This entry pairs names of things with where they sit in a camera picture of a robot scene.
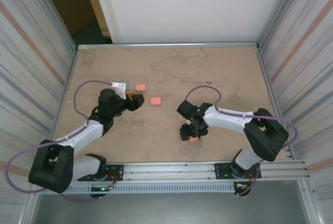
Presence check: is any aluminium mounting rail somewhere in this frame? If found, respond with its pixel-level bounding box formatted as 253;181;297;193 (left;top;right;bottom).
28;159;313;183

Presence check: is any aluminium table side rail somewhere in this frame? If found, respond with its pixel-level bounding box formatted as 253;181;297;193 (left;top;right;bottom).
46;49;79;164
257;49;293;160

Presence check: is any aluminium table edge rail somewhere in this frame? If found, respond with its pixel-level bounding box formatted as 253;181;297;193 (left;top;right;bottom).
76;42;261;51

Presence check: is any slotted grey cable duct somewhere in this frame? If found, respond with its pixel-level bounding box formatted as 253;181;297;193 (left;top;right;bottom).
39;182;236;194

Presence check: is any brown wooden door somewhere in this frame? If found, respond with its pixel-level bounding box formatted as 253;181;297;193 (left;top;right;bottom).
37;0;98;37

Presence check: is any white door frame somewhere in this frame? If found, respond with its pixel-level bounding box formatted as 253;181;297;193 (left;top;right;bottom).
80;0;123;44

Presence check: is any small green-lit circuit board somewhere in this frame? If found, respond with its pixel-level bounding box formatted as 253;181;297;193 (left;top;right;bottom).
90;186;115;192

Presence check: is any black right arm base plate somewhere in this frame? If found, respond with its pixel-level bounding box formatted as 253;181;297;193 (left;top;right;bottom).
213;161;262;180

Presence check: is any white connector with wires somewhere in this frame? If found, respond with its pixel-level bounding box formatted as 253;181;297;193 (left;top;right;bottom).
234;181;252;197

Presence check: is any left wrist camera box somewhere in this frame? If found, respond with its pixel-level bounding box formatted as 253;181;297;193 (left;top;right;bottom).
111;80;131;99

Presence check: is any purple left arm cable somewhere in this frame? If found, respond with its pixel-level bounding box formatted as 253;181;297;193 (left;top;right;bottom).
5;80;114;203

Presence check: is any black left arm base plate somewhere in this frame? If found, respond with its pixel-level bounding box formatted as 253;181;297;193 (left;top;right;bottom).
77;164;124;182

